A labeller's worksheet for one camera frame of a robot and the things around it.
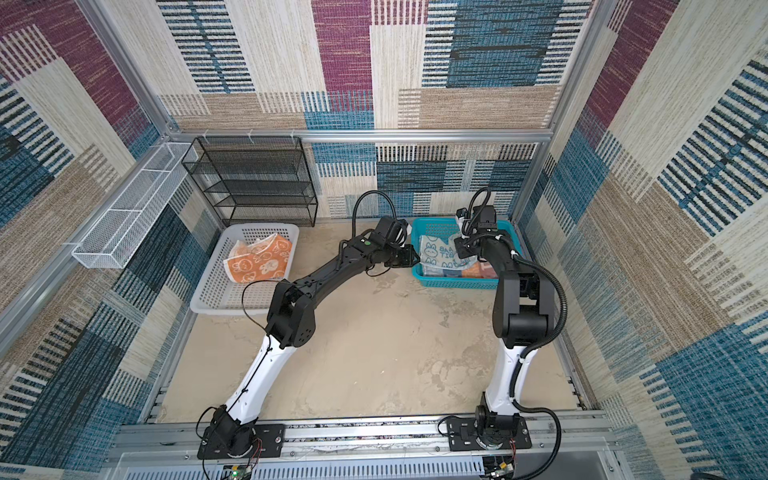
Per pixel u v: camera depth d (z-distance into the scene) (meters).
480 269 1.03
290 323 0.62
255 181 1.10
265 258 1.05
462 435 0.73
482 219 0.79
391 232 0.80
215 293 0.96
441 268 1.02
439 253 1.05
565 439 0.70
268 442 0.74
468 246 0.75
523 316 0.53
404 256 0.88
